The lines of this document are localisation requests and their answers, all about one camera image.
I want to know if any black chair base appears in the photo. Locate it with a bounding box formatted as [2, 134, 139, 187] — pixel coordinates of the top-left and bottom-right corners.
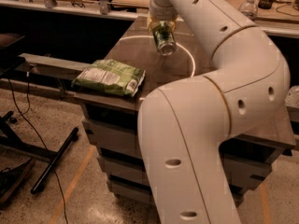
[0, 110, 79, 196]

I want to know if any green chip bag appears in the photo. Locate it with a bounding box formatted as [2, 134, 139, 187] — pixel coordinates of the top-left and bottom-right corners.
[72, 59, 146, 97]

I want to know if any black floor cable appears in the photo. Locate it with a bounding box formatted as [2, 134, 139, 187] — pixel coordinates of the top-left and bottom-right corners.
[7, 72, 69, 224]

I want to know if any grey drawer cabinet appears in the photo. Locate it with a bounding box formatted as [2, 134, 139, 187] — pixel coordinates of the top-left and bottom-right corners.
[82, 104, 298, 204]

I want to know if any black round cup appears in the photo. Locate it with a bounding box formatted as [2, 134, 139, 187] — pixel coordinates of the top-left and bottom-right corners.
[258, 0, 274, 9]

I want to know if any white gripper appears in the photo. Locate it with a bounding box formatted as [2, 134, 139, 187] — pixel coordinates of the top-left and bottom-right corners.
[147, 0, 178, 34]

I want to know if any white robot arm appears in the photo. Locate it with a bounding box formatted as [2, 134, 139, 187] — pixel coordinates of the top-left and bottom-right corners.
[138, 0, 290, 224]

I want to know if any grey side shelf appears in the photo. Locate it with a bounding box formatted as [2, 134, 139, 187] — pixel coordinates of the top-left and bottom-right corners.
[17, 53, 89, 80]

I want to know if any white plastic bag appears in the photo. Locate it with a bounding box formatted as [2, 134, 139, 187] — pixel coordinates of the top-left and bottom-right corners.
[285, 86, 299, 106]

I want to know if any green soda can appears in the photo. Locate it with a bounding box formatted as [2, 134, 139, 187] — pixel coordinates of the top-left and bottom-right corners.
[151, 21, 177, 56]

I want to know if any clear plastic water bottle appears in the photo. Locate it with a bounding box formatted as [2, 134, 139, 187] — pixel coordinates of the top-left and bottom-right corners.
[238, 0, 258, 21]

